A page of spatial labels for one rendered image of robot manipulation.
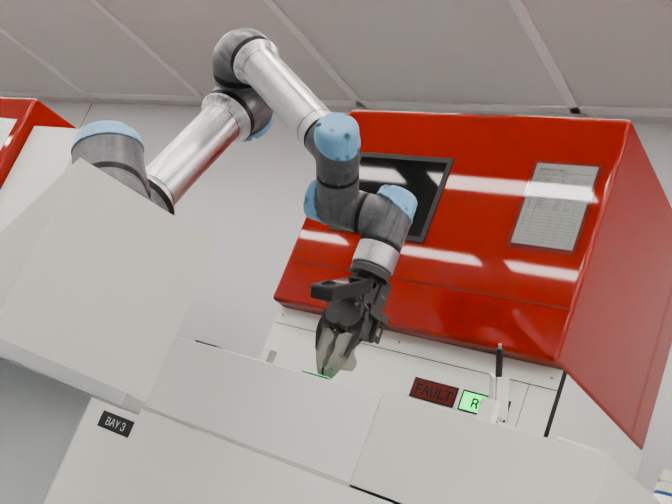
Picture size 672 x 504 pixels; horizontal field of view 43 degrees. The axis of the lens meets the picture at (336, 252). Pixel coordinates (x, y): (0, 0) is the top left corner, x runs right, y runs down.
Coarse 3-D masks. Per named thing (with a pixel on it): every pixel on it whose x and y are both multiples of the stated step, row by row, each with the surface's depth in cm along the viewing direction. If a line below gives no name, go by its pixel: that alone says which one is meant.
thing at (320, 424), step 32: (192, 352) 154; (224, 352) 150; (160, 384) 155; (192, 384) 150; (224, 384) 147; (256, 384) 143; (288, 384) 139; (320, 384) 136; (192, 416) 147; (224, 416) 144; (256, 416) 140; (288, 416) 137; (320, 416) 133; (352, 416) 130; (256, 448) 137; (288, 448) 134; (320, 448) 131; (352, 448) 128
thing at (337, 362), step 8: (344, 336) 142; (336, 344) 142; (344, 344) 142; (336, 352) 142; (352, 352) 144; (336, 360) 141; (344, 360) 141; (352, 360) 144; (328, 368) 141; (336, 368) 141; (344, 368) 143; (352, 368) 145; (328, 376) 141
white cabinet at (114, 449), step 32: (96, 416) 160; (128, 416) 155; (160, 416) 151; (96, 448) 156; (128, 448) 152; (160, 448) 148; (192, 448) 144; (224, 448) 141; (64, 480) 156; (96, 480) 152; (128, 480) 148; (160, 480) 144; (192, 480) 141; (224, 480) 138; (256, 480) 134; (288, 480) 131; (320, 480) 128
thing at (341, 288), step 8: (328, 280) 140; (336, 280) 143; (344, 280) 144; (352, 280) 144; (360, 280) 144; (368, 280) 145; (312, 288) 140; (320, 288) 138; (328, 288) 138; (336, 288) 138; (344, 288) 140; (352, 288) 142; (360, 288) 144; (368, 288) 145; (312, 296) 140; (320, 296) 139; (328, 296) 138; (336, 296) 138; (344, 296) 140; (352, 296) 142
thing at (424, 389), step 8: (416, 384) 199; (424, 384) 198; (432, 384) 197; (416, 392) 198; (424, 392) 197; (432, 392) 196; (440, 392) 195; (448, 392) 194; (432, 400) 195; (440, 400) 194; (448, 400) 193
